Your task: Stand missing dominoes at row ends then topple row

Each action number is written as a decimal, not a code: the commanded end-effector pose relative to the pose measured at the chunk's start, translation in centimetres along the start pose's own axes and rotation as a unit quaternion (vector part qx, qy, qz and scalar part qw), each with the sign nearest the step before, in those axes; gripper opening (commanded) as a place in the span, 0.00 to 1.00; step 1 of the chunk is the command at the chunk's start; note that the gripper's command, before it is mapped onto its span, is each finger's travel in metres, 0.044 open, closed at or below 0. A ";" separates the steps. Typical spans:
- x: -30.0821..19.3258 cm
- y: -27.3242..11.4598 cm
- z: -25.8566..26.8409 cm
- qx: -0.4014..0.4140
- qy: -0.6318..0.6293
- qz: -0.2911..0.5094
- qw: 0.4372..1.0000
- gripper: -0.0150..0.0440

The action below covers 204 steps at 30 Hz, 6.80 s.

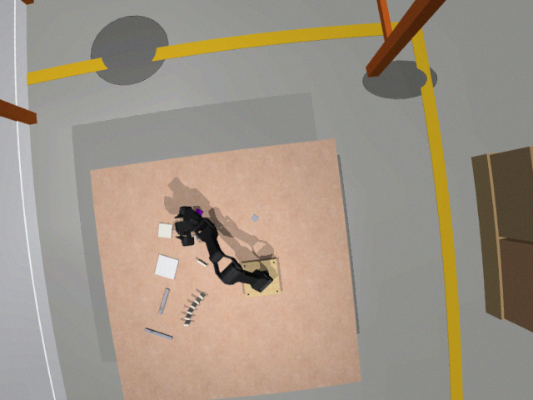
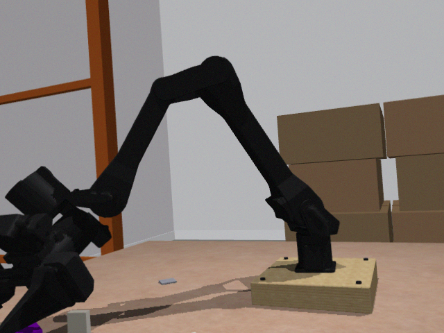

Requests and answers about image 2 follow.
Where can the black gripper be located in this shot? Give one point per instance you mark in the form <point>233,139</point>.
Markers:
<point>58,282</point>

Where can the purple block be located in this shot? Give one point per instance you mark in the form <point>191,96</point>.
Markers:
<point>34,328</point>

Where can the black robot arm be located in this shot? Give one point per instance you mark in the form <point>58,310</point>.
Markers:
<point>41,197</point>

